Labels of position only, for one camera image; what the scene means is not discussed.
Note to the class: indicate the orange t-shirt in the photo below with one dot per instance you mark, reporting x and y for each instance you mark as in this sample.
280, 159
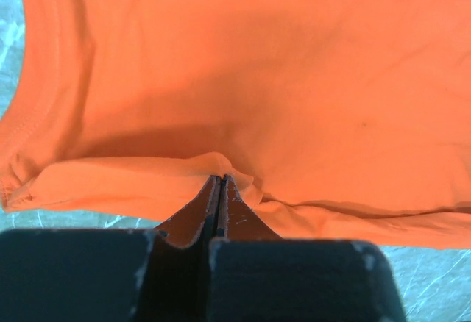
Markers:
336, 118

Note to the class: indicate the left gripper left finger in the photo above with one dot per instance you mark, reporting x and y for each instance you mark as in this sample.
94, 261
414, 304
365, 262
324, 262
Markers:
155, 274

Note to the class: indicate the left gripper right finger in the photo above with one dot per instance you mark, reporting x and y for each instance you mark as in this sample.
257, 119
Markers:
255, 275

